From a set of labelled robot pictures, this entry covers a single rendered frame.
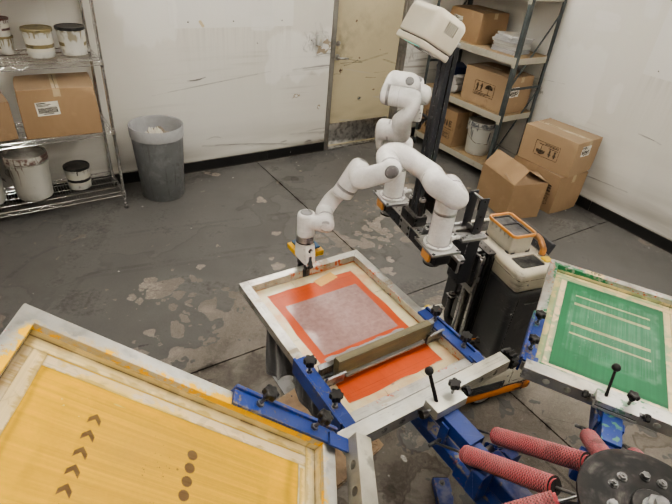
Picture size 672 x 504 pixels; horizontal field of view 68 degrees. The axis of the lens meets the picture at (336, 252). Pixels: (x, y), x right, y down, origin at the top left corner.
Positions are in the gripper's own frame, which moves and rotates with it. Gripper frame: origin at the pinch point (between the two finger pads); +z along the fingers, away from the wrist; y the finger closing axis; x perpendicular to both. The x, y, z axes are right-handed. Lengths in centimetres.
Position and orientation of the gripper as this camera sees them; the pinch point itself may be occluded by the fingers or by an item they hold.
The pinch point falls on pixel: (303, 269)
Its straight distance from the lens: 216.9
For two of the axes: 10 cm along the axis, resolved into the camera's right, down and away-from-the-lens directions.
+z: -0.8, 8.3, 5.6
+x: -8.4, 2.4, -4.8
